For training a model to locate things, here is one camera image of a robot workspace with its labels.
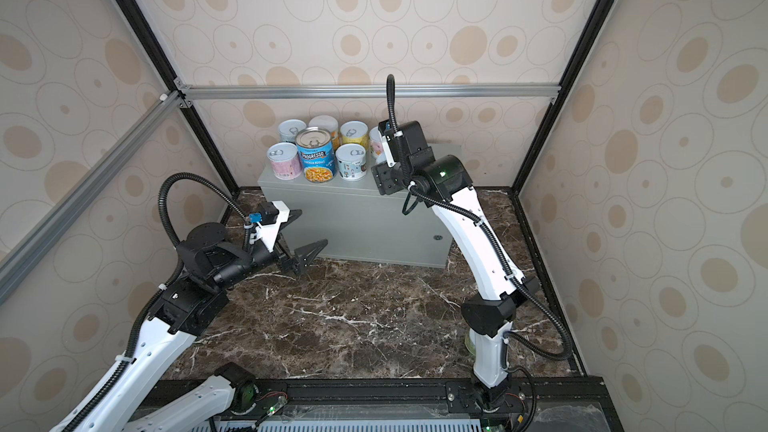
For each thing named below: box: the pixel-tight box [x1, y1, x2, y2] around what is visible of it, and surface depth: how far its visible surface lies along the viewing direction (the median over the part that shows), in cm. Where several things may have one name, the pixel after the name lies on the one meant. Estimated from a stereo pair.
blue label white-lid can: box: [335, 143, 367, 181], surface depth 74 cm
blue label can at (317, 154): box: [295, 126, 337, 183], surface depth 71 cm
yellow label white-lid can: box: [340, 120, 369, 148], surface depth 80 cm
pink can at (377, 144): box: [369, 126, 387, 163], surface depth 79 cm
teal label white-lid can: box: [278, 119, 307, 144], surface depth 81 cm
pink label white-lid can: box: [267, 142, 302, 181], surface depth 74 cm
